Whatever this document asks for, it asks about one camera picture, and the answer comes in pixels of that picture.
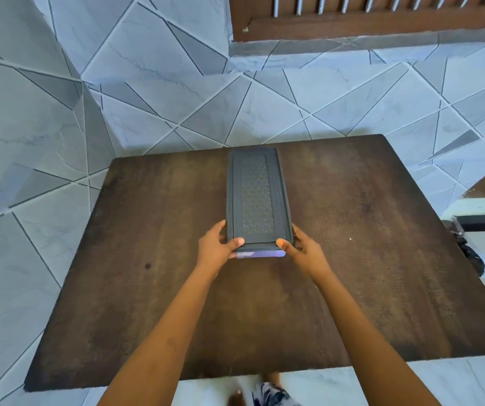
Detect dark grey box lid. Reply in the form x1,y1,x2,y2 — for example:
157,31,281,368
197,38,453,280
225,147,295,253

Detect person's right hand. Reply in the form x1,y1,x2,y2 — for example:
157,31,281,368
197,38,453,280
276,223,333,286

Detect clear plastic storage box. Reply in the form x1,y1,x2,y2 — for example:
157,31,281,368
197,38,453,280
234,248,287,260

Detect person's left forearm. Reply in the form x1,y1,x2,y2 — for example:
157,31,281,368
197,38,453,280
98,266,222,406

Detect person's left hand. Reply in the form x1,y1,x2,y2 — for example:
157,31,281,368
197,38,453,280
194,220,246,280

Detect person's right forearm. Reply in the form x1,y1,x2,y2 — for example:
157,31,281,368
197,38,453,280
314,270,442,406

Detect brown wooden louvred window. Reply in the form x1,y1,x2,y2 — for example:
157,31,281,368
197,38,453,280
228,0,485,43

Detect black white patterned trousers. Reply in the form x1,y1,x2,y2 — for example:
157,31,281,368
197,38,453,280
242,382,302,406

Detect dark brown wooden table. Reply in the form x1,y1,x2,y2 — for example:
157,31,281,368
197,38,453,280
24,134,485,393

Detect black trash bag bin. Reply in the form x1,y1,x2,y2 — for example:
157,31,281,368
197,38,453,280
443,219,485,276

